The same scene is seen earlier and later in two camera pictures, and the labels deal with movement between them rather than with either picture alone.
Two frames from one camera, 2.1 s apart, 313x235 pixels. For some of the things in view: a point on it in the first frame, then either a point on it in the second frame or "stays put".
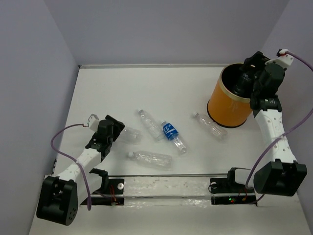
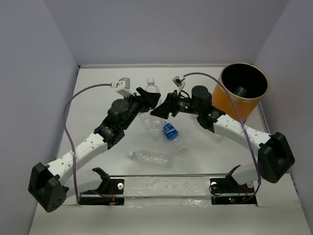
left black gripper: x=117 y=127 -> x=145 y=105
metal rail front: x=168 y=175 stays put
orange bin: x=225 y=108 stays put
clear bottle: x=132 y=136 -> x=152 y=87
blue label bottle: x=172 y=134 stays put
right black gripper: x=258 y=59 -> x=170 y=104
